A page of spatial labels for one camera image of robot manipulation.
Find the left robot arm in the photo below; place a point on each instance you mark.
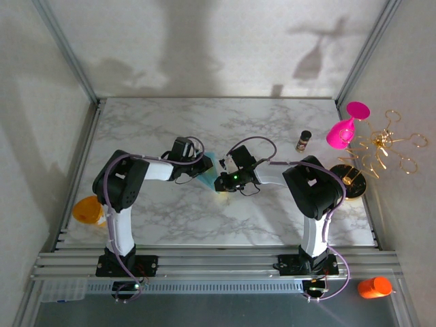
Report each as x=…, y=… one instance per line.
x=119, y=180

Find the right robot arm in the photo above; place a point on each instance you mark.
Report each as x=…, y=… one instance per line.
x=313, y=190

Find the black-capped spice jar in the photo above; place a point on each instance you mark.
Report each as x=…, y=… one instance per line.
x=303, y=143

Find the pink wine glass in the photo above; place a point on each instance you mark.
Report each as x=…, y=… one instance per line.
x=340, y=134

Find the orange plastic bowl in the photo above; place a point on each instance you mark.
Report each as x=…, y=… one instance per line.
x=86, y=211

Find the orange plastic cup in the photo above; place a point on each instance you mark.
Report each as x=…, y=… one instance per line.
x=374, y=287

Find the clear plastic organizer box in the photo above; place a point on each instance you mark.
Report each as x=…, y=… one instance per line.
x=63, y=290

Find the aluminium mounting rail beam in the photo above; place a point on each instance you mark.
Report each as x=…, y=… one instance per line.
x=218, y=265

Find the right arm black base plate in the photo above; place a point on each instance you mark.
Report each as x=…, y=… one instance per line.
x=289, y=265

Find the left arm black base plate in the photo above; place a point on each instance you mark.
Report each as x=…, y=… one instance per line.
x=146, y=265

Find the aluminium frame post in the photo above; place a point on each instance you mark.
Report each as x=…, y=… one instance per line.
x=367, y=51
x=67, y=51

